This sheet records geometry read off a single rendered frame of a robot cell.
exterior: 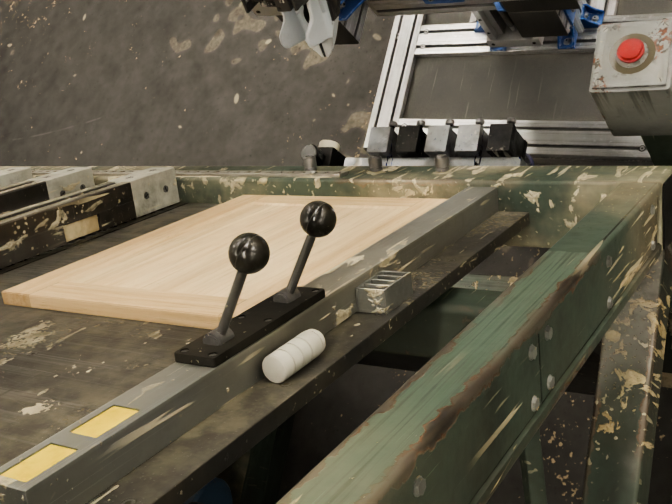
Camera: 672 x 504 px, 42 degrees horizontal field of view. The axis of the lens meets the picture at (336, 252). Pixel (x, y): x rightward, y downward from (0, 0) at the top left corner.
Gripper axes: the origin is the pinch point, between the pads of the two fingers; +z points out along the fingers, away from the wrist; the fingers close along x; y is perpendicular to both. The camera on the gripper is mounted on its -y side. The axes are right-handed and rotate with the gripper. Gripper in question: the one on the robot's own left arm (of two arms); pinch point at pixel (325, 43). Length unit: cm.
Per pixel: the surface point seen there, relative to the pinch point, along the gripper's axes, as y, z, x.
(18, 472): 62, -3, 7
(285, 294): 29.8, 11.7, 6.7
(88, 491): 60, 1, 10
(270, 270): 16.3, 24.5, -9.3
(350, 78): -120, 89, -90
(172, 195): -14, 43, -60
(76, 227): 8, 31, -59
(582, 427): -39, 133, 2
